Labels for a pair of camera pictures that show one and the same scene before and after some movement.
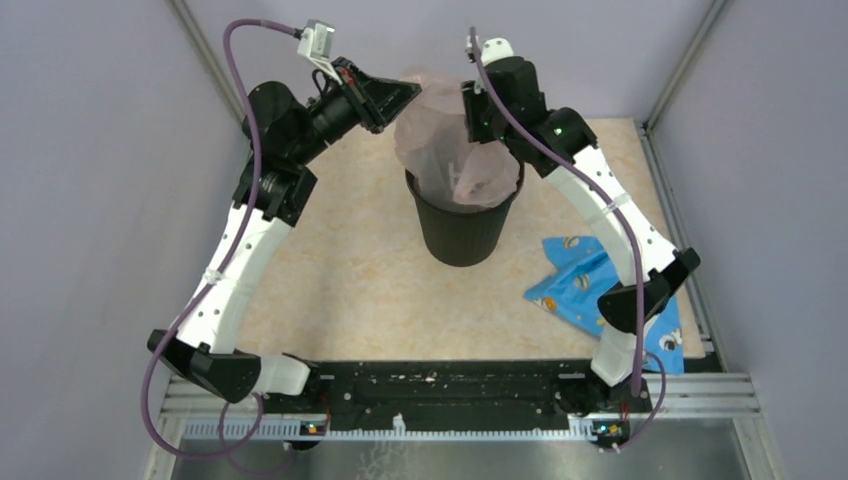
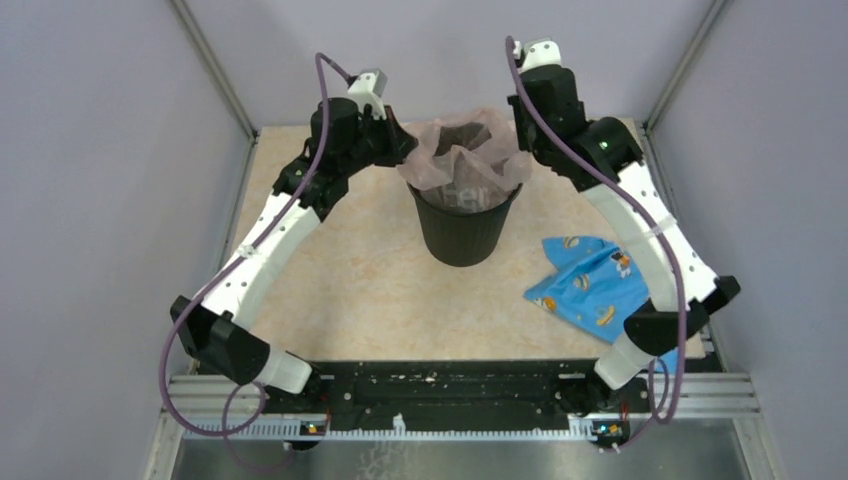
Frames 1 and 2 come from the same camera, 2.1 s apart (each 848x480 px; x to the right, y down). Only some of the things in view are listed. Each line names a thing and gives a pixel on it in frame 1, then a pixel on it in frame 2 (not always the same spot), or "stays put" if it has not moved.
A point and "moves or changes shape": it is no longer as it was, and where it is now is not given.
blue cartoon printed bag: (586, 272) stays put
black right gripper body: (483, 125) -> (526, 135)
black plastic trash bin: (463, 237) stays put
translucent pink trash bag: (432, 143) moves or changes shape
